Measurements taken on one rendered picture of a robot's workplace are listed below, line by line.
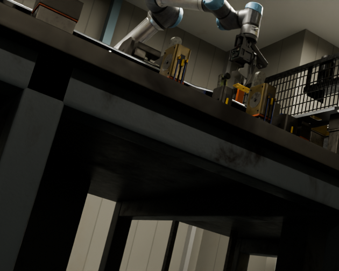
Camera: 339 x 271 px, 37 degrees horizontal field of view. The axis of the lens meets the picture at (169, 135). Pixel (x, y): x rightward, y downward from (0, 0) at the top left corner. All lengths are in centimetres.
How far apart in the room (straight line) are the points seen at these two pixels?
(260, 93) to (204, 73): 356
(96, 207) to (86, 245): 34
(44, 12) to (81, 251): 326
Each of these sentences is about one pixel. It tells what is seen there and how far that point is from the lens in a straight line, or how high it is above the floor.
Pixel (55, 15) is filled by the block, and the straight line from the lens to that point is 149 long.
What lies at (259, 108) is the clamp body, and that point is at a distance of 174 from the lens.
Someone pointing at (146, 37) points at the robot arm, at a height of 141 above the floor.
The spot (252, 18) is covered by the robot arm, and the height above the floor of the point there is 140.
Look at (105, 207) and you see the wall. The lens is 459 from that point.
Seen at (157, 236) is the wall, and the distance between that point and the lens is 482.
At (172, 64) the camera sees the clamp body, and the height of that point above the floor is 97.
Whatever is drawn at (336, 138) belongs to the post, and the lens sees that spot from 175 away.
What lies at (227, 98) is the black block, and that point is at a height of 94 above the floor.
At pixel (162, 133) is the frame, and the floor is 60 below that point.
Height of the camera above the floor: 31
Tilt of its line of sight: 16 degrees up
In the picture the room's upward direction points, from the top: 14 degrees clockwise
